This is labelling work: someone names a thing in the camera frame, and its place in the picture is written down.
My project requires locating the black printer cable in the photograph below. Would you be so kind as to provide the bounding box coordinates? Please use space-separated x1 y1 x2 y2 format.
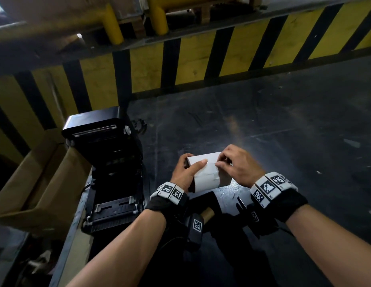
130 118 148 135

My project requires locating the person's right hand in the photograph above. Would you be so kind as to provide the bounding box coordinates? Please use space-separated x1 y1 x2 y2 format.
215 144 265 189

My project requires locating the black wristband with marker tags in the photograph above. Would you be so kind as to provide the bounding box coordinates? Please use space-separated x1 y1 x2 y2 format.
249 172 309 223
145 182 189 221

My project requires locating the person's left hand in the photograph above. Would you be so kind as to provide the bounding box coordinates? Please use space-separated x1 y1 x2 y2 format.
170 154 208 193

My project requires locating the black label printer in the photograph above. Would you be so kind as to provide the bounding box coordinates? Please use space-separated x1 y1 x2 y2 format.
61 106 145 235

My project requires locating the person's right forearm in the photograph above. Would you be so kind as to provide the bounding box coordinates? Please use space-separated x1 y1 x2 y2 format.
286 204 371 287

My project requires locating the yellow metal guard pipe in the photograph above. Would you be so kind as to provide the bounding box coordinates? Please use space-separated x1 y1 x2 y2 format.
146 0 243 36
100 3 125 46

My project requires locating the white label paper roll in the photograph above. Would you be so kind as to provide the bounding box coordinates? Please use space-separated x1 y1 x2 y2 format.
187 152 233 194

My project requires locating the yellow black striped barrier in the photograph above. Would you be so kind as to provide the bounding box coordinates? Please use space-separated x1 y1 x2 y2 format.
0 0 371 165

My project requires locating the person's left forearm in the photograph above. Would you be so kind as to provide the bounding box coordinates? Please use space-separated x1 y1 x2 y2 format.
66 210 168 287

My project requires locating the brown cardboard box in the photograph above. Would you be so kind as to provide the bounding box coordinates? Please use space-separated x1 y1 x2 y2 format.
0 128 94 234

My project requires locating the brown cardboard tube core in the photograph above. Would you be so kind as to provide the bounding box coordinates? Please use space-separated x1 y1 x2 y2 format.
200 206 216 225

